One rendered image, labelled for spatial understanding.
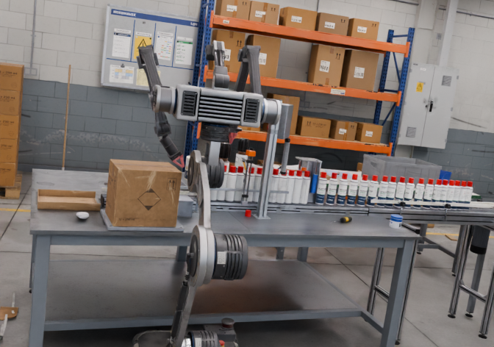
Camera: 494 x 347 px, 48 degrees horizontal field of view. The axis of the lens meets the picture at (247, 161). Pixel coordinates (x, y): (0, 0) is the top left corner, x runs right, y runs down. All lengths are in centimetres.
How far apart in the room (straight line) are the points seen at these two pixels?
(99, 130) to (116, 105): 40
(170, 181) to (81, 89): 502
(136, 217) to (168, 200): 17
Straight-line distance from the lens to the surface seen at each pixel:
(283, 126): 304
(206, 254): 210
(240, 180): 317
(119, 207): 259
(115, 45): 739
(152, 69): 285
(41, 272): 268
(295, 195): 334
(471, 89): 936
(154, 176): 258
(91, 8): 754
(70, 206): 290
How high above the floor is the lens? 161
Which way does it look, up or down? 9 degrees down
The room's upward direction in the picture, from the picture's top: 7 degrees clockwise
